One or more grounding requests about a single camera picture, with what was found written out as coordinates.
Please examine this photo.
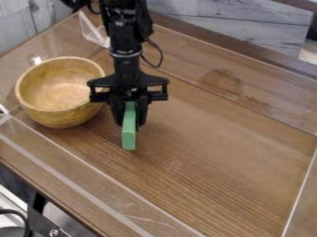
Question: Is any black cable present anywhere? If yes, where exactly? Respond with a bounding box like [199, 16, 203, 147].
[0, 208, 33, 237]

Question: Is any black table clamp mount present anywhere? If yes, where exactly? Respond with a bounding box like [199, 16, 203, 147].
[27, 209, 73, 237]

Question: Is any brown wooden bowl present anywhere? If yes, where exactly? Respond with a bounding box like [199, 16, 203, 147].
[15, 56, 106, 128]

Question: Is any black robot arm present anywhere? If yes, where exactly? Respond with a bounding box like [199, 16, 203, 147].
[61, 0, 170, 127]

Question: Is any clear acrylic barrier wall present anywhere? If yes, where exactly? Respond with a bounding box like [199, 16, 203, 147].
[0, 16, 317, 237]

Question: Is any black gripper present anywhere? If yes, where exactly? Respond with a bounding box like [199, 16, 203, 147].
[88, 72, 170, 127]

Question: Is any clear acrylic corner bracket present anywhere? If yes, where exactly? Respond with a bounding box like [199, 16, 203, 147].
[78, 12, 110, 48]

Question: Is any black table leg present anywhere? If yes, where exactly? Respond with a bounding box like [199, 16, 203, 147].
[31, 193, 47, 214]

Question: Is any green rectangular block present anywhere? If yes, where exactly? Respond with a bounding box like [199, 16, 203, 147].
[122, 102, 137, 150]

